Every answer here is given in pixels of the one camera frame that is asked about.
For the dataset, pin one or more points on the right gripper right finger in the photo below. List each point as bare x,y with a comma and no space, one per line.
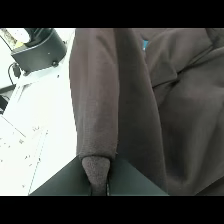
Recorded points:
133,183

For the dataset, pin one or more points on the dark brown garment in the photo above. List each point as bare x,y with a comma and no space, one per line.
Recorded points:
140,100

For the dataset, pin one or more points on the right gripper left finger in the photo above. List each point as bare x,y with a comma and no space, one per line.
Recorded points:
70,183

